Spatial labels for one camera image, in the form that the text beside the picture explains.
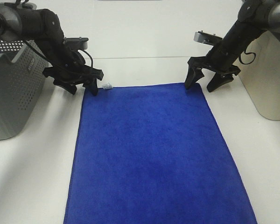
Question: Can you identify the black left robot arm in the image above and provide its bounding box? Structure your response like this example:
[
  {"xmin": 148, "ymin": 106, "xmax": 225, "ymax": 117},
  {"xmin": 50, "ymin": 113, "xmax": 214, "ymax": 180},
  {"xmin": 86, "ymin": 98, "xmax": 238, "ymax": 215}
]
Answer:
[{"xmin": 0, "ymin": 0, "xmax": 104, "ymax": 96}]

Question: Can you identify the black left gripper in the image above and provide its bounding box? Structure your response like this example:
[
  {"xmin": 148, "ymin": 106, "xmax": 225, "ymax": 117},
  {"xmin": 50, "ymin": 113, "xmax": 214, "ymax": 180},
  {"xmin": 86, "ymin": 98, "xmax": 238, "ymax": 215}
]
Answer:
[{"xmin": 43, "ymin": 50, "xmax": 104, "ymax": 96}]

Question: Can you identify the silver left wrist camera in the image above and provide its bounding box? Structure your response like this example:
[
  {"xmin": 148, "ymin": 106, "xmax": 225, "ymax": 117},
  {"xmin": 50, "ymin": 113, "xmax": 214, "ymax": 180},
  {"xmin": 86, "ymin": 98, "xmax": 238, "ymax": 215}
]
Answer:
[{"xmin": 63, "ymin": 37, "xmax": 89, "ymax": 50}]

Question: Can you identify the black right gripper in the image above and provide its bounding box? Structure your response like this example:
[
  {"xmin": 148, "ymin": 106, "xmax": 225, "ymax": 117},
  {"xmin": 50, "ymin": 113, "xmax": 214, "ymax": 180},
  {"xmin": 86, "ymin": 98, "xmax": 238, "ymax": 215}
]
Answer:
[{"xmin": 184, "ymin": 56, "xmax": 240, "ymax": 92}]

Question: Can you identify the grey perforated plastic basket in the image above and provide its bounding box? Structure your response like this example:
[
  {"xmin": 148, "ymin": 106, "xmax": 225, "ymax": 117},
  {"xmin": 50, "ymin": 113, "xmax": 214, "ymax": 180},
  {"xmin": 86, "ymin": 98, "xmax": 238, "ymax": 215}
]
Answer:
[{"xmin": 0, "ymin": 40, "xmax": 48, "ymax": 140}]

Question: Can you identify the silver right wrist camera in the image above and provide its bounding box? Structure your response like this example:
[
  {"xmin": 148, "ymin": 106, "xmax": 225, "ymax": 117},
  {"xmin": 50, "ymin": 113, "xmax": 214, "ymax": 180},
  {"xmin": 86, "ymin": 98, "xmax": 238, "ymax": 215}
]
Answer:
[{"xmin": 194, "ymin": 31, "xmax": 222, "ymax": 46}]

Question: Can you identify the blue microfibre towel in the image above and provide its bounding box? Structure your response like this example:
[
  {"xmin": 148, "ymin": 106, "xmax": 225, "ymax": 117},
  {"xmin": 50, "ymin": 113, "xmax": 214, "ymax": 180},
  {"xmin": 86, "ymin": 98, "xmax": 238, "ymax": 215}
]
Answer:
[{"xmin": 64, "ymin": 83, "xmax": 257, "ymax": 224}]

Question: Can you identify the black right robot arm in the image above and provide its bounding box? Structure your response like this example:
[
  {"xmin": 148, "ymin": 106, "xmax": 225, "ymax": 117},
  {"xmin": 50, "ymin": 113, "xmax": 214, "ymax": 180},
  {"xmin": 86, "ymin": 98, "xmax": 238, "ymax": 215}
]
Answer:
[{"xmin": 184, "ymin": 0, "xmax": 280, "ymax": 92}]

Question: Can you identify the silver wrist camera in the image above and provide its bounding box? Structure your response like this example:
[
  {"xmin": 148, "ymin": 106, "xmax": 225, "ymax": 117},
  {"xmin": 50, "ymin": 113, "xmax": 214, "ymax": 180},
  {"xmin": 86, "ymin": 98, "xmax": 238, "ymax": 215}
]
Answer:
[
  {"xmin": 194, "ymin": 31, "xmax": 222, "ymax": 46},
  {"xmin": 63, "ymin": 37, "xmax": 89, "ymax": 50}
]

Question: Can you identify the beige plastic basket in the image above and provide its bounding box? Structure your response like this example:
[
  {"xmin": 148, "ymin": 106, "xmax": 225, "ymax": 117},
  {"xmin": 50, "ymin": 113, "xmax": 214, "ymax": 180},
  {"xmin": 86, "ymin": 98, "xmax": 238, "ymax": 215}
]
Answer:
[{"xmin": 237, "ymin": 32, "xmax": 280, "ymax": 120}]

